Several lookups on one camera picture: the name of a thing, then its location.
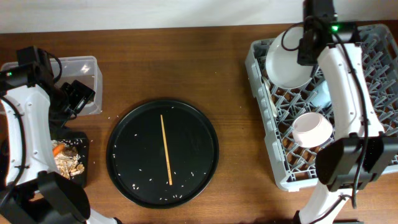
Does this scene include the black rectangular waste tray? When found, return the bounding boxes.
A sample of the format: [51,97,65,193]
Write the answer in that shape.
[53,131,90,188]

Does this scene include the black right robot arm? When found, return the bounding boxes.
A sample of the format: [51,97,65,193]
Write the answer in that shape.
[294,0,397,223]

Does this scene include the light blue cup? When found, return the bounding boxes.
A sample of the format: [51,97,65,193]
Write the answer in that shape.
[310,80,331,108]

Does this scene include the small grey bowl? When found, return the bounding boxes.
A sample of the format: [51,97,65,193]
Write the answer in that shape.
[292,112,333,148]

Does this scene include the grey plastic dishwasher rack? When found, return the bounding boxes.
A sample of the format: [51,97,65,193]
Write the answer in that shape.
[245,24,397,192]

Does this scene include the rice and food scraps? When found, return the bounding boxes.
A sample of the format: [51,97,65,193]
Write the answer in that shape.
[52,140,85,179]

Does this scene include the clear plastic waste bin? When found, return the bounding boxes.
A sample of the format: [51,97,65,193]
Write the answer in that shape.
[0,55,104,116]

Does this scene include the large white plate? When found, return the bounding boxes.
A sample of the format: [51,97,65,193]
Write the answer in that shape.
[266,32,313,89]

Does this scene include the orange carrot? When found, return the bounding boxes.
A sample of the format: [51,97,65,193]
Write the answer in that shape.
[52,143,65,157]

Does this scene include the white plastic fork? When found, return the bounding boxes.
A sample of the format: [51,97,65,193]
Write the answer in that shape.
[262,77,278,118]

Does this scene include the round black serving tray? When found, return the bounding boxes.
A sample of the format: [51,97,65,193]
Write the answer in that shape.
[106,100,220,209]

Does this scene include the wooden chopstick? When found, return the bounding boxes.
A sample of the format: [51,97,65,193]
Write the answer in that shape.
[160,114,173,185]

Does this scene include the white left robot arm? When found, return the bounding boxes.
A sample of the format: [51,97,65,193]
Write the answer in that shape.
[1,46,120,223]

